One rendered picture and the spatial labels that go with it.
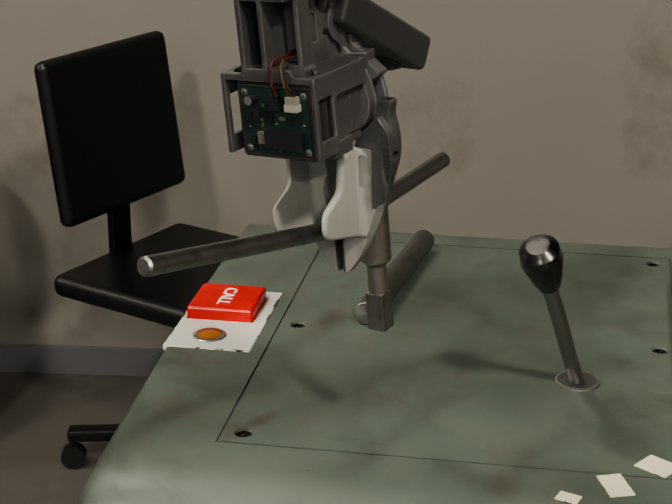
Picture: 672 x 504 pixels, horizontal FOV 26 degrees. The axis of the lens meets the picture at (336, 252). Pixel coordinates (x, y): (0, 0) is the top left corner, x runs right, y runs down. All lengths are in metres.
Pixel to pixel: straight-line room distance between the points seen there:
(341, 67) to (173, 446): 0.34
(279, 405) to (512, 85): 2.72
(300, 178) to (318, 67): 0.09
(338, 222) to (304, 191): 0.04
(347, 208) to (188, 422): 0.26
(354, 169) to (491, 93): 2.87
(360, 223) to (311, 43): 0.13
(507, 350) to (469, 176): 2.64
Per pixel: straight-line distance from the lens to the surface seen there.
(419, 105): 3.81
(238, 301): 1.31
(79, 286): 3.39
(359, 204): 0.95
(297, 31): 0.89
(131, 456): 1.08
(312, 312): 1.31
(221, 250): 0.86
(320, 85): 0.88
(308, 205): 0.97
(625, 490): 1.04
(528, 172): 3.87
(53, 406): 4.02
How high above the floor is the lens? 1.76
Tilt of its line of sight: 21 degrees down
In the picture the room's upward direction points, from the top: straight up
